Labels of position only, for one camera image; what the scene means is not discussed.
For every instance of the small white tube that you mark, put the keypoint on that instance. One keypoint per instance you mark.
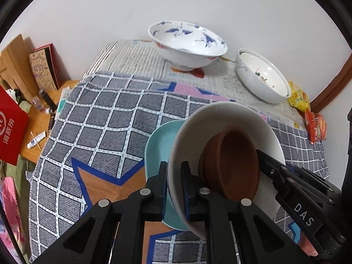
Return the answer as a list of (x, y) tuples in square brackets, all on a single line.
[(36, 139)]

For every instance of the white bowl with red print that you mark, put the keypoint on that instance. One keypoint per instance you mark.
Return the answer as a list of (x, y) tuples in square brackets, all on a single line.
[(261, 71)]

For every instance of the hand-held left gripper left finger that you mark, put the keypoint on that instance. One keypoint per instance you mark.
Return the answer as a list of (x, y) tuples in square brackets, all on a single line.
[(163, 187)]

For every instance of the grey checkered cloth with stars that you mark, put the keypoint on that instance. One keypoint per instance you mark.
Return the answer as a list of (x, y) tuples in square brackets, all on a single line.
[(104, 121)]

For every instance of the green blanket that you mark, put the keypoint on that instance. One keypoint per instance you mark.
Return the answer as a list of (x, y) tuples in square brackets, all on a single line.
[(16, 170)]

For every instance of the small clear bottle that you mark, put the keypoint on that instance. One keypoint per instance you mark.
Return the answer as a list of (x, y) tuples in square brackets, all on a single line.
[(39, 104)]

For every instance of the large white floral bowl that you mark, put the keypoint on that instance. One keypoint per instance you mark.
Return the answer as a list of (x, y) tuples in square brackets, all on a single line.
[(247, 79)]

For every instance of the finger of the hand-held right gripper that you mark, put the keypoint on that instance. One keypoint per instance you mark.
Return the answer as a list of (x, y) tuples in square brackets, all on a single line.
[(275, 170), (308, 174)]

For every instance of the red paper bag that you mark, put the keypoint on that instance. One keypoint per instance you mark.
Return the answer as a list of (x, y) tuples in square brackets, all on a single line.
[(11, 132)]

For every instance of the brown wooden door frame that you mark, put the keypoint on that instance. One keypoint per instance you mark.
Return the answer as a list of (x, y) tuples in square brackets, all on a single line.
[(334, 88)]

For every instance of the white bowl with blue birds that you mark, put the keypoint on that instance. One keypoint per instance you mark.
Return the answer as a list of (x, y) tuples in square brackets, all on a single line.
[(187, 44)]

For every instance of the plain white bowl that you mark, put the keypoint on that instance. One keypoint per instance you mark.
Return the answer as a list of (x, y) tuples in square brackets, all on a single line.
[(220, 118)]

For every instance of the yellow snack packet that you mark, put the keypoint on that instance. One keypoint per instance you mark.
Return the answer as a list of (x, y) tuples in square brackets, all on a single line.
[(299, 96)]

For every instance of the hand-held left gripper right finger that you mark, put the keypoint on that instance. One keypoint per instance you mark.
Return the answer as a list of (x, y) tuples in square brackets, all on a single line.
[(184, 192)]

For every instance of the red snack packet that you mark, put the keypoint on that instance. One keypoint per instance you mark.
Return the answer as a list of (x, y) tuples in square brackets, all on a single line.
[(317, 128)]

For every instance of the wooden side table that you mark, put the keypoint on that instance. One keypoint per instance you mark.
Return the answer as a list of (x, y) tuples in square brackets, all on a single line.
[(30, 154)]

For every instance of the pink printed cloth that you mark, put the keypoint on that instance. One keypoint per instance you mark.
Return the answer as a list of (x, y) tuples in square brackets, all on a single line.
[(12, 214)]

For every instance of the blue square plate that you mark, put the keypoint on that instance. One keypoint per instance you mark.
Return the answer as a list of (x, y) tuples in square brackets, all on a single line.
[(159, 145)]

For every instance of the patterned brown box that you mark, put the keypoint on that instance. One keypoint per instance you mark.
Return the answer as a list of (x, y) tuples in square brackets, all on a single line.
[(44, 68)]

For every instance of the black cylindrical tube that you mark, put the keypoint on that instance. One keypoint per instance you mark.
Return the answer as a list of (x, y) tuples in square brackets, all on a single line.
[(47, 99)]

